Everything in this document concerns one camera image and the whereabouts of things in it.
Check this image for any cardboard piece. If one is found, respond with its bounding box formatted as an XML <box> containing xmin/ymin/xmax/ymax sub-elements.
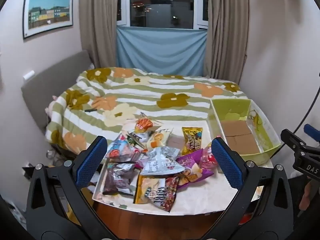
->
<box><xmin>220</xmin><ymin>120</ymin><xmax>253</xmax><ymax>137</ymax></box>
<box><xmin>226</xmin><ymin>134</ymin><xmax>262</xmax><ymax>155</ymax></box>

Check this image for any purple snack packet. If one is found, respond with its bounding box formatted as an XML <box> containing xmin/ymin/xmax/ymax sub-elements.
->
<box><xmin>175</xmin><ymin>150</ymin><xmax>214</xmax><ymax>183</ymax></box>

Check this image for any pile of snack packets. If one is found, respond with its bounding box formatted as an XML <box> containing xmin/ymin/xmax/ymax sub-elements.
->
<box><xmin>91</xmin><ymin>120</ymin><xmax>274</xmax><ymax>217</ymax></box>

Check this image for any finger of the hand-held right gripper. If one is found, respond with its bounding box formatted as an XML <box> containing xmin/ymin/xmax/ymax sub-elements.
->
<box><xmin>280</xmin><ymin>129</ymin><xmax>307</xmax><ymax>155</ymax></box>
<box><xmin>304</xmin><ymin>124</ymin><xmax>320</xmax><ymax>147</ymax></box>

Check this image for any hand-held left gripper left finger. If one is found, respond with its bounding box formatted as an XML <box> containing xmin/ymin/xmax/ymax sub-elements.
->
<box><xmin>26</xmin><ymin>135</ymin><xmax>108</xmax><ymax>240</ymax></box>

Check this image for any light blue cloth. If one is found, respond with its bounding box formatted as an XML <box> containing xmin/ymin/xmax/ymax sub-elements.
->
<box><xmin>116</xmin><ymin>26</ymin><xmax>208</xmax><ymax>77</ymax></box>

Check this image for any silver white snack packet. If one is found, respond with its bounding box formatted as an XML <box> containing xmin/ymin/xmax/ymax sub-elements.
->
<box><xmin>140</xmin><ymin>147</ymin><xmax>191</xmax><ymax>176</ymax></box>

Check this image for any black cable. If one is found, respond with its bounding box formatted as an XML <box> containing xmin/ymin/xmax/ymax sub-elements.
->
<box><xmin>270</xmin><ymin>72</ymin><xmax>320</xmax><ymax>161</ymax></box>

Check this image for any dark brown snack packet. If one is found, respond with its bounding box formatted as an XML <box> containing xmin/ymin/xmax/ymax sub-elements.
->
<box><xmin>102</xmin><ymin>162</ymin><xmax>141</xmax><ymax>197</ymax></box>

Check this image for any pink snack packet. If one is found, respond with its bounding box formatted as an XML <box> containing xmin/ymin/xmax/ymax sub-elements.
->
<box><xmin>199</xmin><ymin>146</ymin><xmax>220</xmax><ymax>172</ymax></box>

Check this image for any yellow snack packet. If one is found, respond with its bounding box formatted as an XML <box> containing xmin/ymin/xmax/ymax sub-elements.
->
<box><xmin>134</xmin><ymin>175</ymin><xmax>168</xmax><ymax>206</ymax></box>

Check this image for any framed wall picture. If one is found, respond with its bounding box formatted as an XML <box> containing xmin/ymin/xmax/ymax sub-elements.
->
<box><xmin>22</xmin><ymin>0</ymin><xmax>74</xmax><ymax>40</ymax></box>

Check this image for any grey headboard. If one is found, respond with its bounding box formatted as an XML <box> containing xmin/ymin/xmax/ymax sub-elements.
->
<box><xmin>21</xmin><ymin>50</ymin><xmax>94</xmax><ymax>131</ymax></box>

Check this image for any blue and red snack packet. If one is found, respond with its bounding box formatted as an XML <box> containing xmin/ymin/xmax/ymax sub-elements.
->
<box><xmin>105</xmin><ymin>134</ymin><xmax>143</xmax><ymax>163</ymax></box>

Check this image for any person's right hand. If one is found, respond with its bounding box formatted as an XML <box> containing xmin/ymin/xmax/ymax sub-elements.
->
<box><xmin>300</xmin><ymin>179</ymin><xmax>314</xmax><ymax>211</ymax></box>

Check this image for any green storage box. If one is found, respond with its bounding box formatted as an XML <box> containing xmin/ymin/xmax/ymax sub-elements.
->
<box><xmin>207</xmin><ymin>99</ymin><xmax>282</xmax><ymax>167</ymax></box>

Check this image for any beige curtain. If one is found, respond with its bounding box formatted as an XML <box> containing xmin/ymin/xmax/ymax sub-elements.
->
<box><xmin>79</xmin><ymin>0</ymin><xmax>121</xmax><ymax>69</ymax></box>
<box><xmin>204</xmin><ymin>0</ymin><xmax>251</xmax><ymax>86</ymax></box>

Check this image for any brown snack pouch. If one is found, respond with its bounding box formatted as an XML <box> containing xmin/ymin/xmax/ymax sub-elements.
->
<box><xmin>165</xmin><ymin>132</ymin><xmax>187</xmax><ymax>148</ymax></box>

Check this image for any gold snack packet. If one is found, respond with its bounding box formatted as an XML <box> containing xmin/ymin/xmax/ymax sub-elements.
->
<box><xmin>181</xmin><ymin>127</ymin><xmax>204</xmax><ymax>156</ymax></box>

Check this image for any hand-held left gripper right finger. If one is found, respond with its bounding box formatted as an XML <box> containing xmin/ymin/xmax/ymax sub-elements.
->
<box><xmin>207</xmin><ymin>137</ymin><xmax>294</xmax><ymax>240</ymax></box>

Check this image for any dark green snack packet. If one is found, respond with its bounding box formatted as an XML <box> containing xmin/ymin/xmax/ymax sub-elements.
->
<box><xmin>125</xmin><ymin>131</ymin><xmax>150</xmax><ymax>148</ymax></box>

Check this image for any pink pillow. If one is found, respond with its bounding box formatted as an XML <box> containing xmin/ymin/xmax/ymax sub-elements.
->
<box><xmin>45</xmin><ymin>96</ymin><xmax>58</xmax><ymax>121</ymax></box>

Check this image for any window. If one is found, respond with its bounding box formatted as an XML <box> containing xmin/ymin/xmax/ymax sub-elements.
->
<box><xmin>117</xmin><ymin>0</ymin><xmax>209</xmax><ymax>29</ymax></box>

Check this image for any floral striped blanket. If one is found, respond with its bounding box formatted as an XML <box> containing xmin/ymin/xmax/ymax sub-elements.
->
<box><xmin>45</xmin><ymin>67</ymin><xmax>250</xmax><ymax>161</ymax></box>

